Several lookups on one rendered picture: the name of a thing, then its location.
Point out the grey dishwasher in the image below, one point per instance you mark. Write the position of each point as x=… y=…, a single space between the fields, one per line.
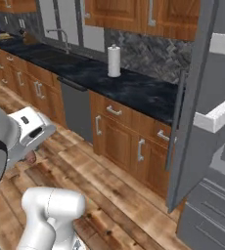
x=77 y=112

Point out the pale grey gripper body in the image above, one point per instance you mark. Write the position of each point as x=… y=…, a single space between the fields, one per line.
x=18 y=153

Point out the dark sink basin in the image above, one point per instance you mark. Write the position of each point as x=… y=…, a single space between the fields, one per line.
x=54 y=56

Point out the white wall socket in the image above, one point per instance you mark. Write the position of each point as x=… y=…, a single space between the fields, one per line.
x=5 y=20
x=21 y=23

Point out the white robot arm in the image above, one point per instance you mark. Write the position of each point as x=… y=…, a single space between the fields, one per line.
x=49 y=208

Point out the brown cutting board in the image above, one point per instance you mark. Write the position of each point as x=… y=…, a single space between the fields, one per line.
x=29 y=38

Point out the grey fridge door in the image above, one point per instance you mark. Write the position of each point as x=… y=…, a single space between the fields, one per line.
x=196 y=136

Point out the wooden run of base cupboards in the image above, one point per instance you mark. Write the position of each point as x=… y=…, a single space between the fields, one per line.
x=26 y=84

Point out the white fridge door bin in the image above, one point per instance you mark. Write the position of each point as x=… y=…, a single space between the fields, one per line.
x=224 y=44
x=217 y=115

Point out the grey fridge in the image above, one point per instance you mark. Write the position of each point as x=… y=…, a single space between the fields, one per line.
x=215 y=182

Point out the yellow food on board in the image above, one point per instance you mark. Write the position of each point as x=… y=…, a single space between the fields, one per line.
x=4 y=36

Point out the grey framed window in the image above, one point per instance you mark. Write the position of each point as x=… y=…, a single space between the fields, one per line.
x=70 y=19

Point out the wooden wall cupboard door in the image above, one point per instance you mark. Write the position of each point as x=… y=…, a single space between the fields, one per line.
x=117 y=11
x=178 y=18

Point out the brown sausage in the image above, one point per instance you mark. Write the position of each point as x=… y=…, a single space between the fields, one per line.
x=31 y=158

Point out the wooden run of wall cupboards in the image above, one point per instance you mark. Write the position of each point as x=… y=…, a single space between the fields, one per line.
x=16 y=5

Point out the white paper towel roll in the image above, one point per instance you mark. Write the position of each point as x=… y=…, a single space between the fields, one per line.
x=114 y=62

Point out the wooden drawer front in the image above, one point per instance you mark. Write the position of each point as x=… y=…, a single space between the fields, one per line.
x=126 y=110
x=148 y=125

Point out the silver sink tap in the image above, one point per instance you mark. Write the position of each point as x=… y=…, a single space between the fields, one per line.
x=64 y=36

